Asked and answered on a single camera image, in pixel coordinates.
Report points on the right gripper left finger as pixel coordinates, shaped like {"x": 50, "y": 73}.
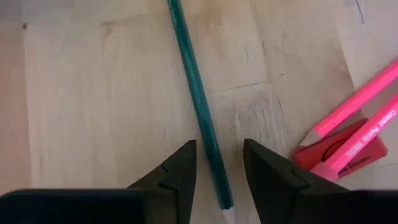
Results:
{"x": 174, "y": 186}

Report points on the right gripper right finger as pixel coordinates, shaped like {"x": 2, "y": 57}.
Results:
{"x": 273, "y": 193}

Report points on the dark green pencil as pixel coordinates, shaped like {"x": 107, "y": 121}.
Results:
{"x": 199, "y": 99}

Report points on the pink pencil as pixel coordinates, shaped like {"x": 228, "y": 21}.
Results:
{"x": 363, "y": 137}
{"x": 357, "y": 101}

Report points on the red eraser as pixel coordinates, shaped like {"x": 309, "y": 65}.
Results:
{"x": 314, "y": 155}

